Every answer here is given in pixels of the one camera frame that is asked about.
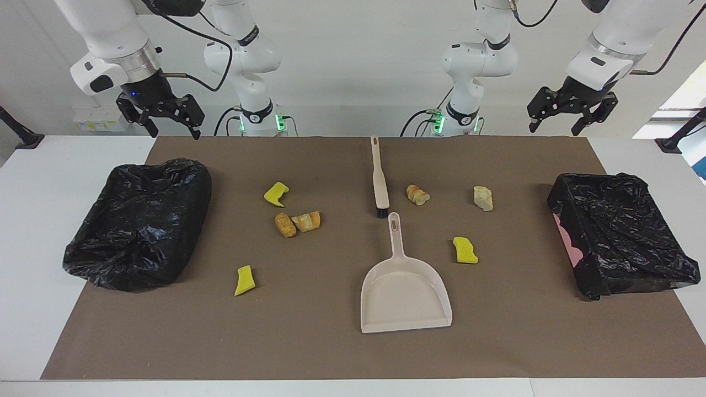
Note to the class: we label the notched yellow sponge piece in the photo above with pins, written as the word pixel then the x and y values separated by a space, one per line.
pixel 274 196

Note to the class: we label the black plastic trash bag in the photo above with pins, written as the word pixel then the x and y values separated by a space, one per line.
pixel 623 231
pixel 138 226

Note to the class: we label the orange striped croissant piece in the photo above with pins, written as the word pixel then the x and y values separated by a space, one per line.
pixel 307 221

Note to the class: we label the blue object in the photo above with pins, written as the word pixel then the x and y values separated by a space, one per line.
pixel 699 162

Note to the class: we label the round brown crusty bread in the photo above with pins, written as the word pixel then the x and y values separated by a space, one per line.
pixel 285 225

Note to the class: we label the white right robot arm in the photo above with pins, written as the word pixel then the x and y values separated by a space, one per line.
pixel 110 33

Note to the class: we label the beige plastic dustpan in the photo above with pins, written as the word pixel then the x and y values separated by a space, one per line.
pixel 405 298

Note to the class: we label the black camera stand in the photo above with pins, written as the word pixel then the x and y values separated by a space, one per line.
pixel 27 140
pixel 670 144

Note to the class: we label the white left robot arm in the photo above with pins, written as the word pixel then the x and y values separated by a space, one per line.
pixel 612 38

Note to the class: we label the pale bread piece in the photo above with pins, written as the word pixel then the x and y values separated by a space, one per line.
pixel 483 198

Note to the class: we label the brown table mat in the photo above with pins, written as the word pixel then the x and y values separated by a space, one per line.
pixel 331 353

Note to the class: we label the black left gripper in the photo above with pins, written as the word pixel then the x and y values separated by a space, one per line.
pixel 583 91

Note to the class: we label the tan ridged croissant piece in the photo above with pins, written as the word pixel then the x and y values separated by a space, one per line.
pixel 417 194

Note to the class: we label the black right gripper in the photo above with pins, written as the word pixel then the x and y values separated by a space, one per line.
pixel 146 88

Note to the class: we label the pink plastic bin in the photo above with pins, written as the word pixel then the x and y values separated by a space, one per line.
pixel 568 242

